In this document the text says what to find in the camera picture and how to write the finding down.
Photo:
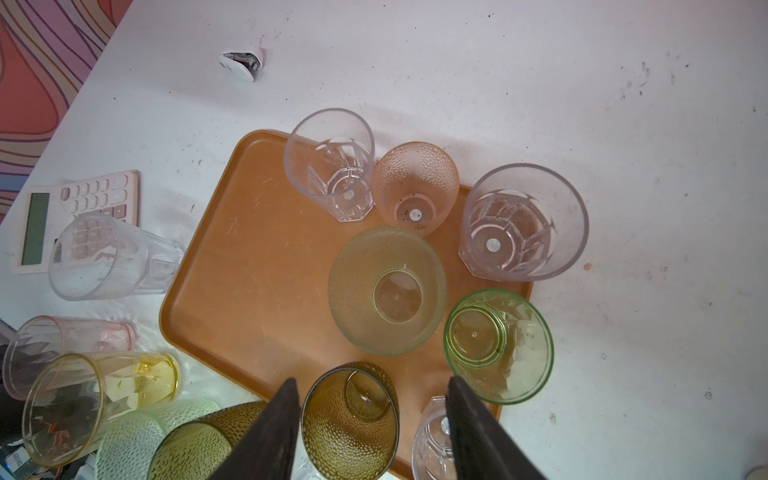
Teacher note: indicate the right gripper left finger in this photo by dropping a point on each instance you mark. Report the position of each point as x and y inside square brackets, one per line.
[267, 449]

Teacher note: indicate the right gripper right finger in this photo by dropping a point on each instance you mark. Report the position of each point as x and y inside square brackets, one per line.
[481, 447]

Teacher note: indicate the small clear glass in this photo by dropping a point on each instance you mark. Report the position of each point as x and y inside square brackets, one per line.
[432, 455]

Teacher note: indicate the dark olive glass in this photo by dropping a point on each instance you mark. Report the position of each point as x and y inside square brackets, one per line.
[194, 450]

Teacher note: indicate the light green ribbed glass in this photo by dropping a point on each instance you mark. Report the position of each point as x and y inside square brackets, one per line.
[500, 344]

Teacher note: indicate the frosted pale green tumbler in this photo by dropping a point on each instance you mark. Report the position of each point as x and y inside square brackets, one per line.
[387, 291]

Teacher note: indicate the clear ribbed glass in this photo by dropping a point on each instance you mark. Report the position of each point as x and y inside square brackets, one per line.
[522, 222]

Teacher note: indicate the frosted pink tumbler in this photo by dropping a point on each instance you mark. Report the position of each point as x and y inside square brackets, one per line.
[415, 186]

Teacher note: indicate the orange rectangular tray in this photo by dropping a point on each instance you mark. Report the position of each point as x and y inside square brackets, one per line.
[251, 297]

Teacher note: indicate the light green glass front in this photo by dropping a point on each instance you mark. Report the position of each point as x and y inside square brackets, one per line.
[127, 448]

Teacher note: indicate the yellow glass front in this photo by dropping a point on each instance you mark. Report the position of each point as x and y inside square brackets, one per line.
[78, 396]

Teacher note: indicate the pink glass front left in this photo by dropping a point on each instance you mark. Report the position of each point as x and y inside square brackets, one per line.
[44, 338]

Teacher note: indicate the pink white calculator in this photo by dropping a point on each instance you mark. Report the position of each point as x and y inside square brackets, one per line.
[47, 210]

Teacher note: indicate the small white stapler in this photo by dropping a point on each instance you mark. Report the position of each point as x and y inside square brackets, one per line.
[246, 64]

